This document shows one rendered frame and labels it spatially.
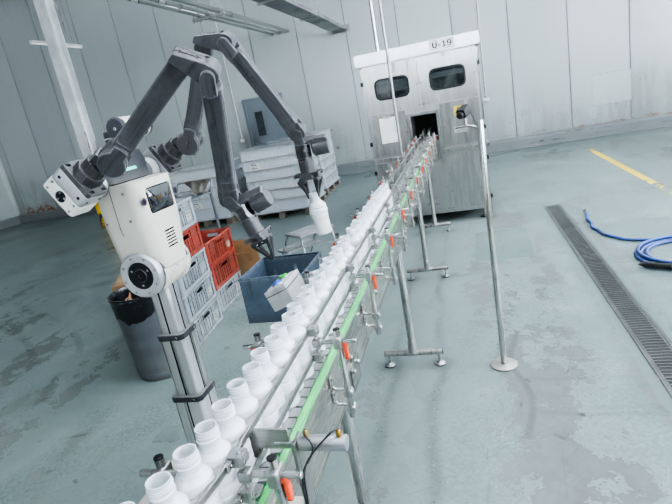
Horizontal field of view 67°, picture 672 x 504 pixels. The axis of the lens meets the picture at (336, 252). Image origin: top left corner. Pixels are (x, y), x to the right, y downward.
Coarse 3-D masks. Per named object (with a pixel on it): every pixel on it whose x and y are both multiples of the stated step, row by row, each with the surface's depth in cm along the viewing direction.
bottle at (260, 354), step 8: (256, 352) 106; (264, 352) 103; (256, 360) 103; (264, 360) 103; (264, 368) 104; (272, 368) 105; (264, 376) 103; (272, 376) 104; (272, 384) 104; (280, 384) 106; (280, 392) 106; (280, 400) 106; (280, 408) 106
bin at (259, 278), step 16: (288, 256) 254; (304, 256) 252; (320, 256) 248; (256, 272) 248; (272, 272) 259; (288, 272) 257; (256, 288) 229; (256, 304) 231; (256, 320) 234; (272, 320) 232
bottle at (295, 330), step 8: (288, 312) 122; (288, 320) 119; (296, 320) 120; (288, 328) 120; (296, 328) 120; (304, 328) 122; (296, 336) 119; (296, 344) 120; (304, 344) 121; (304, 352) 121; (304, 360) 121; (304, 368) 122; (312, 368) 124
